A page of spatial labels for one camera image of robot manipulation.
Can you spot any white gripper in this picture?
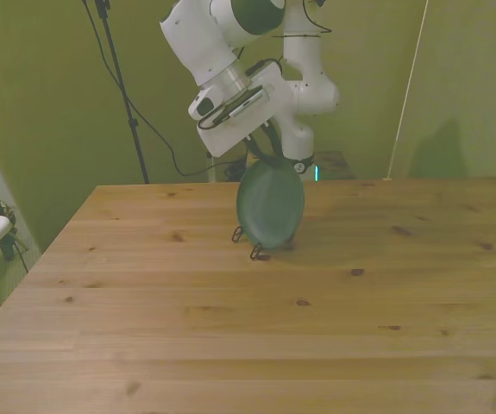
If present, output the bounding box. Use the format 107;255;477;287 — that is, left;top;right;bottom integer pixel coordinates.
196;63;296;166

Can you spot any green round plate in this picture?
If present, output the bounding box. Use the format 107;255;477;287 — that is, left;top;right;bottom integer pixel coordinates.
235;158;306;250

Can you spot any black power adapter bundle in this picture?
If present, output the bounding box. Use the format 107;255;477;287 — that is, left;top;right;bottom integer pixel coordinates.
223;160;248;182

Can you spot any black tripod stand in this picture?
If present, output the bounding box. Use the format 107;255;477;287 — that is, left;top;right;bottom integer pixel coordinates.
94;0;151;185

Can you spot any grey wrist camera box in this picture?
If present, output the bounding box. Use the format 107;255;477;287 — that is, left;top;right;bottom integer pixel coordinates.
221;85;276;121

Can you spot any black tripod cable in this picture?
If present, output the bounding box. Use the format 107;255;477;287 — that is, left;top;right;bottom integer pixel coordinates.
81;0;248;178

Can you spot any black wire plate stand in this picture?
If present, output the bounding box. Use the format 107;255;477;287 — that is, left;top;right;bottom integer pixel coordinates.
231;224;296;262

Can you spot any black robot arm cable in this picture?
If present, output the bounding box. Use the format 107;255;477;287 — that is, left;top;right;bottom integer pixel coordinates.
271;0;334;41

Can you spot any thin white cord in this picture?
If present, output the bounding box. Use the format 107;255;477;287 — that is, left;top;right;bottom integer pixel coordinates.
383;0;430;182

